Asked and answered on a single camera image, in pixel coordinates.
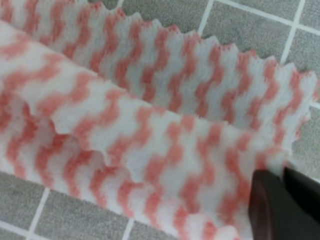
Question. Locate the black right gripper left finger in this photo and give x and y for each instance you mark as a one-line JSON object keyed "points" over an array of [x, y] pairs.
{"points": [[265, 204]]}

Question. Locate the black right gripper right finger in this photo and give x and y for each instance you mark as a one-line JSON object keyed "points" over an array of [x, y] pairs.
{"points": [[301, 207]]}

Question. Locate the pink white wavy striped towel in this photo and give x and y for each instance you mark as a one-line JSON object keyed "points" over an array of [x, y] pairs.
{"points": [[162, 126]]}

